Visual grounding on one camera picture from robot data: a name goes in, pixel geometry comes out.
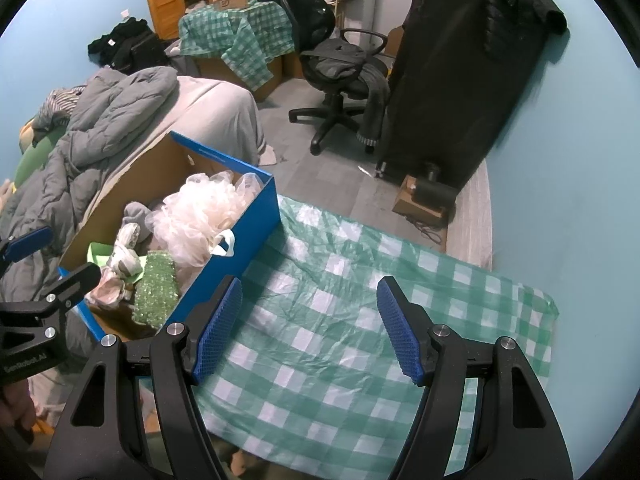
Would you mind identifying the white striped sock bundle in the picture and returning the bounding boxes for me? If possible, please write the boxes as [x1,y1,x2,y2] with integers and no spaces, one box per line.
[107,224,143,281]

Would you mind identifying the grey quilted duvet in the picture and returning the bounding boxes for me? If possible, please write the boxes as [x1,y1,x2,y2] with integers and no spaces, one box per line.
[0,66,180,283]

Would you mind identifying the beige bed sheet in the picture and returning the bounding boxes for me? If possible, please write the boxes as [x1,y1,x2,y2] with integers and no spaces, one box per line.
[82,75,277,221]

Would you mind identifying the black office chair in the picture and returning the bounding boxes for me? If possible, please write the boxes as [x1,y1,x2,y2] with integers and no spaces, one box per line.
[281,0,392,156]

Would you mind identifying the black cylindrical device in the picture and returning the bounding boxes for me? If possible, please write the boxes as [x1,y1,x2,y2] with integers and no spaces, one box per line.
[415,162,459,208]

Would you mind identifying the green checkered cloth cover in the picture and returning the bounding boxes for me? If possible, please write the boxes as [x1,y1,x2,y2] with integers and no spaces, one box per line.
[178,1,296,92]

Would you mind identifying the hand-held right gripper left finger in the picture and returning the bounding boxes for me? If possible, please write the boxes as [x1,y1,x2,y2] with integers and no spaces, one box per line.
[42,276,244,480]

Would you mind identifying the neon green sock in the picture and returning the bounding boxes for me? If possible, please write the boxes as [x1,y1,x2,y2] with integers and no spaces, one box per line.
[86,241,146,283]

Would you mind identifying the green textured sponge cloth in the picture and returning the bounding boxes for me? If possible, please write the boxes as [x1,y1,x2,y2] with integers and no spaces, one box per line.
[134,251,181,332]

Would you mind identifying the green checkered tablecloth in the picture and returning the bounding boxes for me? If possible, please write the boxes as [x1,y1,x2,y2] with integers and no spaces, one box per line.
[145,195,558,476]

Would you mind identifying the large cardboard box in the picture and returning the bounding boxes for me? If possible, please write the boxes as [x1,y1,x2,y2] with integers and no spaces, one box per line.
[195,52,306,103]

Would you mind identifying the grey sock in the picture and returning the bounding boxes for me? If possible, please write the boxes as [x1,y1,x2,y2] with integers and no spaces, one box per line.
[122,201,157,241]

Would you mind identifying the wooden wardrobe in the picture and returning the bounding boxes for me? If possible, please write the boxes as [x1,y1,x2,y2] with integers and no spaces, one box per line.
[140,0,261,41]

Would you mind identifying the small flat cardboard box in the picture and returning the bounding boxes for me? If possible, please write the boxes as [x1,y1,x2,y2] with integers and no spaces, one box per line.
[392,175,451,229]

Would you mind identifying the white mesh bath loofah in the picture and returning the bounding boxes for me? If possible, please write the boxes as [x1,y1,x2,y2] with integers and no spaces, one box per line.
[149,171,266,269]

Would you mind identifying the striped grey cloth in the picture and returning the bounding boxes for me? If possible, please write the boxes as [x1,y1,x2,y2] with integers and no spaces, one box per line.
[35,87,86,128]

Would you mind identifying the pinkish white sock bundle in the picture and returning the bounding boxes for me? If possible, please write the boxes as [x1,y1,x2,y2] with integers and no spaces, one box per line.
[85,266,127,307]

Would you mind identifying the black hanging jacket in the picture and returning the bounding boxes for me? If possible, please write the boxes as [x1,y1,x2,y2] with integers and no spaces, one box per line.
[377,0,551,187]

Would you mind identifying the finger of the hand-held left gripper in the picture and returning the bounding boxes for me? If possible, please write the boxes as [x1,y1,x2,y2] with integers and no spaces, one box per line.
[0,262,102,348]
[0,226,54,273]

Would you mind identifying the black floor cable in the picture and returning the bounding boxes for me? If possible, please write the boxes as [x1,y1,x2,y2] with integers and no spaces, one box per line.
[405,215,449,250]

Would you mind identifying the black clothes pile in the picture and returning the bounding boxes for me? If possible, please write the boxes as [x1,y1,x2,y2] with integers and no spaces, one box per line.
[87,17,171,73]

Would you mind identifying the dark grey jacket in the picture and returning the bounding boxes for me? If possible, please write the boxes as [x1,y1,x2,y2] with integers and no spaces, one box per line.
[300,39,392,147]

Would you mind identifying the green pillow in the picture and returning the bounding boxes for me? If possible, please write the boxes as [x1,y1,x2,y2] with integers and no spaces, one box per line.
[12,120,68,188]

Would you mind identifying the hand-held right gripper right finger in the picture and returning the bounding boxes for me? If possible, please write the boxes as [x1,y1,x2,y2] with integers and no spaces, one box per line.
[376,276,576,480]

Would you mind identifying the cardboard sheet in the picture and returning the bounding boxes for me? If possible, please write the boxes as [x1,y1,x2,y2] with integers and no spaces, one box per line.
[384,25,406,59]

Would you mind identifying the person's left hand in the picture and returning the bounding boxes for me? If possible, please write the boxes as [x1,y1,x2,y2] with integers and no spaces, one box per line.
[0,385,37,442]

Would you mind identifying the blue-rimmed cardboard box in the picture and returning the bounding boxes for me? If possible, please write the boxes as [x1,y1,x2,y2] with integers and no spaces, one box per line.
[57,131,282,341]

